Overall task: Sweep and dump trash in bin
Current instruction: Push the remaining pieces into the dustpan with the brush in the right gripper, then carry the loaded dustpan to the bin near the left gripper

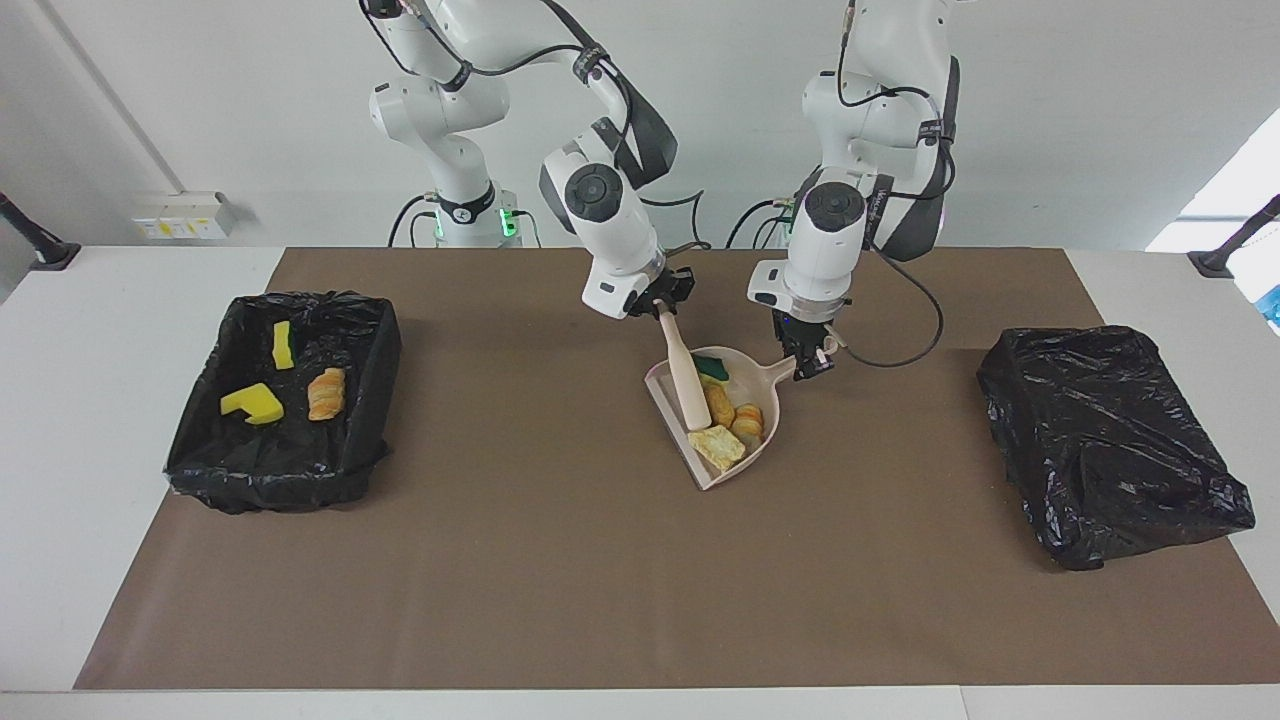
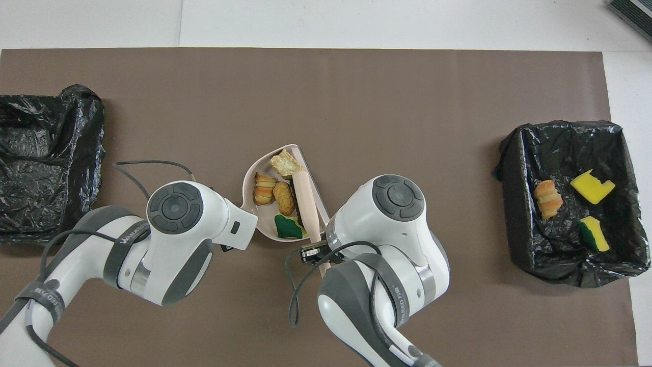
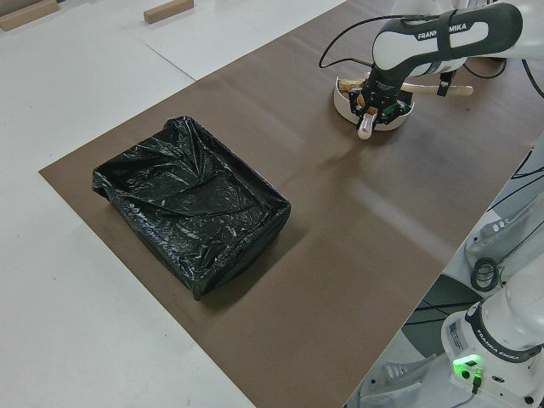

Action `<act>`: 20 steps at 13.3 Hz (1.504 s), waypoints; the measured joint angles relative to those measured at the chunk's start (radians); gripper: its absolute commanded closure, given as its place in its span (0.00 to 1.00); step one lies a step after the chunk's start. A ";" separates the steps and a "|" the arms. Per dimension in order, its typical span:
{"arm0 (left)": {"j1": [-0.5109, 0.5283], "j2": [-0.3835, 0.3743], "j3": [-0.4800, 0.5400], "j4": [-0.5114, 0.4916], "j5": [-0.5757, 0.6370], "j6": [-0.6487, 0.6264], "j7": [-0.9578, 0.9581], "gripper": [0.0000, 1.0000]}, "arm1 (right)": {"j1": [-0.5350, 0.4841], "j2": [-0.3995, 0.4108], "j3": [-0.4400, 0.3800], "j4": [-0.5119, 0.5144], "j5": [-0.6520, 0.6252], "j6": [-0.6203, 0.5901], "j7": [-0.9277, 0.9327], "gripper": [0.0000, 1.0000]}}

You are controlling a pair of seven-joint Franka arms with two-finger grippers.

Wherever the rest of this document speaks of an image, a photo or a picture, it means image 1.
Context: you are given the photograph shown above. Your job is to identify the black right base cable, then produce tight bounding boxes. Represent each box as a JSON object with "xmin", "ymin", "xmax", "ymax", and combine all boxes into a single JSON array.
[{"xmin": 388, "ymin": 193, "xmax": 443, "ymax": 249}]

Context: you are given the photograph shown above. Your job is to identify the black base cable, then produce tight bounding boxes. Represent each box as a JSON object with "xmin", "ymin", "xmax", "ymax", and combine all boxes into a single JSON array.
[
  {"xmin": 727, "ymin": 195, "xmax": 801, "ymax": 249},
  {"xmin": 388, "ymin": 193, "xmax": 443, "ymax": 249}
]

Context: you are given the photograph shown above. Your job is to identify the beige plastic dustpan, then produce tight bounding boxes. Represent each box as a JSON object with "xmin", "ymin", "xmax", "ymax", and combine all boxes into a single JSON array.
[{"xmin": 643, "ymin": 345, "xmax": 801, "ymax": 492}]

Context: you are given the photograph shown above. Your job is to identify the black left base cable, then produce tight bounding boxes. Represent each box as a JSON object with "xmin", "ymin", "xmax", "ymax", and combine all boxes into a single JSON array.
[{"xmin": 727, "ymin": 195, "xmax": 801, "ymax": 249}]

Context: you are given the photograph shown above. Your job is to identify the white wall socket box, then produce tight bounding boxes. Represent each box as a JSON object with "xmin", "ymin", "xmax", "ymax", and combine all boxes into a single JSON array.
[{"xmin": 133, "ymin": 192, "xmax": 239, "ymax": 241}]

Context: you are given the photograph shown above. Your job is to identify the brown table mat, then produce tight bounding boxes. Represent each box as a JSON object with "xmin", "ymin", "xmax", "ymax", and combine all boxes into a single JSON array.
[{"xmin": 73, "ymin": 247, "xmax": 1280, "ymax": 691}]

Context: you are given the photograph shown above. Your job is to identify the crumpled black bag bin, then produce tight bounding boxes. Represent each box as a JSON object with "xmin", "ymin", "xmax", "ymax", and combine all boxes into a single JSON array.
[{"xmin": 976, "ymin": 324, "xmax": 1257, "ymax": 573}]

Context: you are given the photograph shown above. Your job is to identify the beige hand brush black bristles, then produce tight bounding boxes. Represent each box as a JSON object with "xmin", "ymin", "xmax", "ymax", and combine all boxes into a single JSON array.
[{"xmin": 657, "ymin": 308, "xmax": 713, "ymax": 433}]

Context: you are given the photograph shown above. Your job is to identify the pale beige sponge piece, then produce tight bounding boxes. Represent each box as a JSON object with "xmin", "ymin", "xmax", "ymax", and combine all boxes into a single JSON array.
[{"xmin": 686, "ymin": 424, "xmax": 748, "ymax": 473}]

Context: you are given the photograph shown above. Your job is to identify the notched yellow sponge piece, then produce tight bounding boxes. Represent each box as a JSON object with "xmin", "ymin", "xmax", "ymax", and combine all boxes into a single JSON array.
[{"xmin": 220, "ymin": 383, "xmax": 285, "ymax": 426}]

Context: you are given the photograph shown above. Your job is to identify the open bin with black bag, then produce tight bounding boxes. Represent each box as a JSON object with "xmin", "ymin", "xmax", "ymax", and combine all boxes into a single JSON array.
[{"xmin": 164, "ymin": 290, "xmax": 403, "ymax": 516}]

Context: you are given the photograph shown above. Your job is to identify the black stand foot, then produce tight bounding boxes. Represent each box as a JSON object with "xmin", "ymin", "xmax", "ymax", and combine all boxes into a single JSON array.
[
  {"xmin": 1187, "ymin": 193, "xmax": 1280, "ymax": 279},
  {"xmin": 0, "ymin": 190, "xmax": 81, "ymax": 273}
]

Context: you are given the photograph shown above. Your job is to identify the cream crumbly sponge piece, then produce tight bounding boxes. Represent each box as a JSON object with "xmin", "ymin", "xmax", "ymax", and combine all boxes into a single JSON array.
[{"xmin": 306, "ymin": 367, "xmax": 347, "ymax": 422}]

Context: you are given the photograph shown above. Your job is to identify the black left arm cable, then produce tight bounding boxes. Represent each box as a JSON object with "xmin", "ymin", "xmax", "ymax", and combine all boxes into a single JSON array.
[{"xmin": 835, "ymin": 0, "xmax": 961, "ymax": 370}]

